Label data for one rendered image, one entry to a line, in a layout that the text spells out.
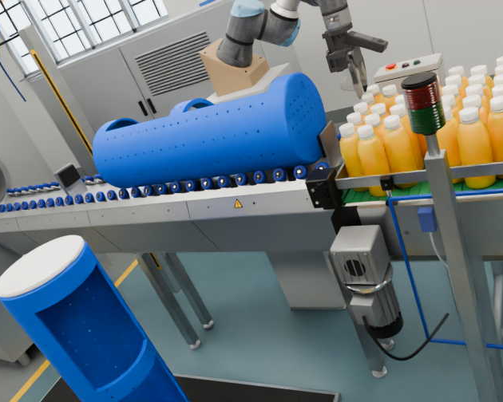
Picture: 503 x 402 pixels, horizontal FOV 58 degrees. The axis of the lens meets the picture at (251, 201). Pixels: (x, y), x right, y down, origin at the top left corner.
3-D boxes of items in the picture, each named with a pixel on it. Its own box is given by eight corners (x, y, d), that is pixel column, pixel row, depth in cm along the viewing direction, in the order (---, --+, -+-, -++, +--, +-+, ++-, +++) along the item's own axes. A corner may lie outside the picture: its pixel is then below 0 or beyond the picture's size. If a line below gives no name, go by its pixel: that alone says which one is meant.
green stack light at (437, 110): (414, 122, 91) (409, 100, 89) (448, 116, 87) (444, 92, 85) (408, 136, 86) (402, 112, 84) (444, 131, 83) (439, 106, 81)
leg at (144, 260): (195, 340, 241) (140, 248, 214) (203, 342, 238) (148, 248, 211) (188, 349, 237) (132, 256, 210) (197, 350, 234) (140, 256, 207)
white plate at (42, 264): (-26, 301, 128) (-23, 304, 129) (47, 286, 119) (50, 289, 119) (32, 243, 151) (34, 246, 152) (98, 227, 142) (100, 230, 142)
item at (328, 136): (336, 155, 148) (325, 121, 143) (342, 155, 147) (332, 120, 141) (326, 171, 141) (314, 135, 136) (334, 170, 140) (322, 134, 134)
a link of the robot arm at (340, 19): (351, 3, 127) (342, 11, 121) (355, 20, 129) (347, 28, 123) (326, 12, 131) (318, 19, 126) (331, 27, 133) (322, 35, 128)
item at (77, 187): (85, 190, 224) (68, 163, 217) (89, 189, 221) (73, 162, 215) (70, 201, 216) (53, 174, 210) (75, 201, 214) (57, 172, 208)
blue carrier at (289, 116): (156, 168, 204) (126, 110, 193) (334, 139, 155) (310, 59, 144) (113, 202, 184) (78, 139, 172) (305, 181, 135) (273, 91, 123)
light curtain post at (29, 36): (176, 286, 294) (26, 28, 222) (182, 286, 291) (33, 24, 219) (170, 293, 290) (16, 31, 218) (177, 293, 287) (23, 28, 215)
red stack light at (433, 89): (409, 99, 89) (405, 80, 87) (444, 92, 85) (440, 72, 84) (402, 112, 84) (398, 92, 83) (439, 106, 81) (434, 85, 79)
